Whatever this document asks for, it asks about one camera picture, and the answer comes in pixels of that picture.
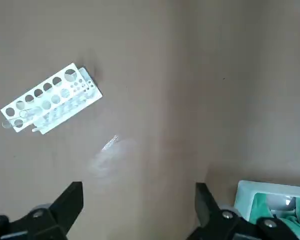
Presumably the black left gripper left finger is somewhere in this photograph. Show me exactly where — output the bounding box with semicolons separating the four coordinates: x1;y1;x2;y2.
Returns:
0;181;85;240

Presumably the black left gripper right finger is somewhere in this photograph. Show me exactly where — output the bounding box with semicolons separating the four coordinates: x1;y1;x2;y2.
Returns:
186;182;298;240

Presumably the translucent white plastic box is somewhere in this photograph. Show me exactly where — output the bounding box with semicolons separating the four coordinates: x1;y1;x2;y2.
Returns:
233;179;300;240

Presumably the white test tube rack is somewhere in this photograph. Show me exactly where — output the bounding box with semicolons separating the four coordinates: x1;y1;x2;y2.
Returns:
1;62;103;135

